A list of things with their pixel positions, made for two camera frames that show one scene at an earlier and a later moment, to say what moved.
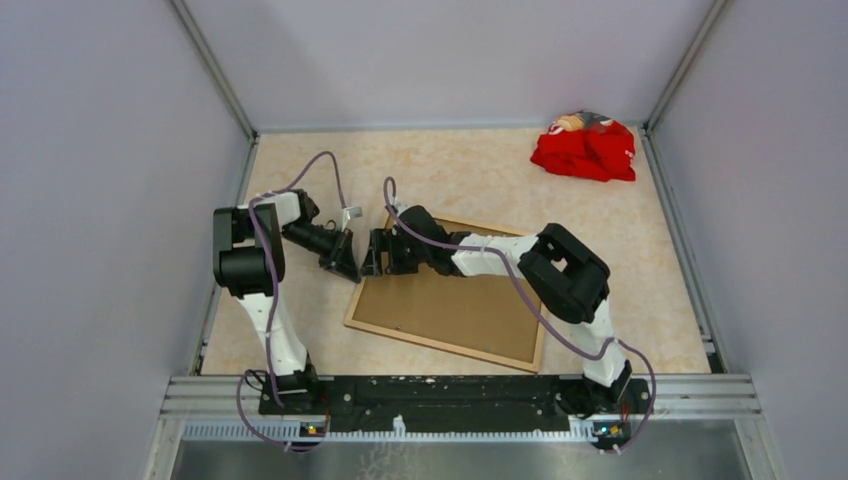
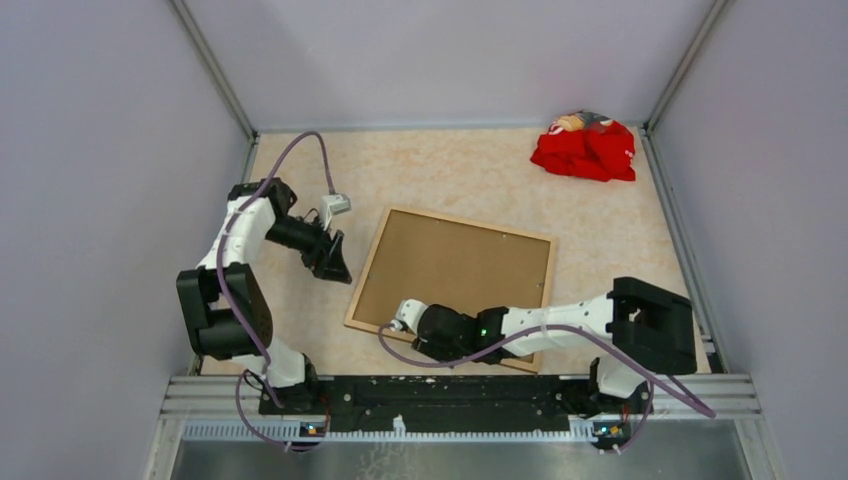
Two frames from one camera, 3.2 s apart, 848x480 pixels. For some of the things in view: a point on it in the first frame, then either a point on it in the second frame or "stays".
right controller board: x=611 y=433 stays
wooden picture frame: x=491 y=317 stays
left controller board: x=312 y=429 stays
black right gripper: x=394 y=267 → x=432 y=349
